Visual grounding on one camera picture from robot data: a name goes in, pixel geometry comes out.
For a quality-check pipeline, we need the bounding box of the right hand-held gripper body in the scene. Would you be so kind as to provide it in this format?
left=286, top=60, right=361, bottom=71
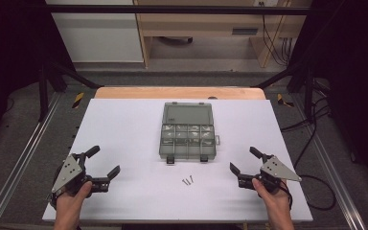
left=237, top=154, right=303, bottom=195

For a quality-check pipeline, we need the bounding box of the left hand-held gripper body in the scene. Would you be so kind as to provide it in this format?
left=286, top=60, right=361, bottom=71
left=50, top=152, right=111, bottom=196

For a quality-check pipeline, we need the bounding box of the grey plastic compartment box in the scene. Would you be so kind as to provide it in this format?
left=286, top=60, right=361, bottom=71
left=158, top=101, right=221, bottom=165

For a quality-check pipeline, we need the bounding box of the person's right hand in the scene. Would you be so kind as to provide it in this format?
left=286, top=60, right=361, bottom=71
left=251, top=177, right=294, bottom=219

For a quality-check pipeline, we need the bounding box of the person's left hand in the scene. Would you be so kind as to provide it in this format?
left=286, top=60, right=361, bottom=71
left=54, top=180, right=94, bottom=220

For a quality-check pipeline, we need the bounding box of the white table board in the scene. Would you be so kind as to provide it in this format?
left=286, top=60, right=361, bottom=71
left=41, top=98, right=314, bottom=223

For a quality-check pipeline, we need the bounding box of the yellow black tape strip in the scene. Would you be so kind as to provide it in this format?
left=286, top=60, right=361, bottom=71
left=71, top=92, right=86, bottom=110
left=276, top=93, right=295, bottom=108

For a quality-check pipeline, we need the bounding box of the black metal stand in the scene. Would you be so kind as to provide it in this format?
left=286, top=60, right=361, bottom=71
left=37, top=61, right=103, bottom=123
left=251, top=59, right=316, bottom=122

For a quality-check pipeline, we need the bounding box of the wooden table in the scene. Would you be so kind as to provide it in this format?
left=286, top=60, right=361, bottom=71
left=94, top=86, right=267, bottom=101

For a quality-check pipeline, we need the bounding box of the white cabinet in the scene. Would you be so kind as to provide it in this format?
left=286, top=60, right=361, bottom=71
left=44, top=0, right=145, bottom=63

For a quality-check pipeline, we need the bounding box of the dark curtain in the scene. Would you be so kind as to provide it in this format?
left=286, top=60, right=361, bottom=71
left=287, top=0, right=368, bottom=195
left=0, top=0, right=75, bottom=155

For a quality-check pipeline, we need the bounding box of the black object under desk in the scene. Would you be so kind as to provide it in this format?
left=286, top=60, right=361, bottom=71
left=157, top=35, right=194, bottom=46

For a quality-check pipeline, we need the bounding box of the wooden desk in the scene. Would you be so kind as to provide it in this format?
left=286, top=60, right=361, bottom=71
left=133, top=0, right=312, bottom=69

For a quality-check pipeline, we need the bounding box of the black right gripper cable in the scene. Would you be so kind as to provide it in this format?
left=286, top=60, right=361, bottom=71
left=279, top=179, right=294, bottom=211

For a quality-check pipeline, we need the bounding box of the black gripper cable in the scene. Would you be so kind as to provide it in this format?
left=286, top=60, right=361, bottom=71
left=49, top=166, right=65, bottom=211
left=279, top=179, right=294, bottom=211

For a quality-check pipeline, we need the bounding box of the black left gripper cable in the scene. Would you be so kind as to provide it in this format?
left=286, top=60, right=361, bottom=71
left=49, top=166, right=65, bottom=211

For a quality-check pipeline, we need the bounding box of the aluminium floor rail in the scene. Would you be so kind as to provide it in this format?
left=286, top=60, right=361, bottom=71
left=290, top=95, right=368, bottom=230
left=0, top=91, right=62, bottom=230

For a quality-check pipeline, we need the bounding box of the looped black floor cable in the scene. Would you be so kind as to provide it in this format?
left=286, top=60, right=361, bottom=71
left=280, top=76, right=337, bottom=212

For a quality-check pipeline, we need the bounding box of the bundle of black wall cables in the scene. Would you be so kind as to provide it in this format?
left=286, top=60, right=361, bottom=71
left=258, top=1, right=294, bottom=67

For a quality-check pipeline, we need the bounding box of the black horizontal frame bar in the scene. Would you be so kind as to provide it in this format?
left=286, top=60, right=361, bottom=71
left=44, top=4, right=312, bottom=16

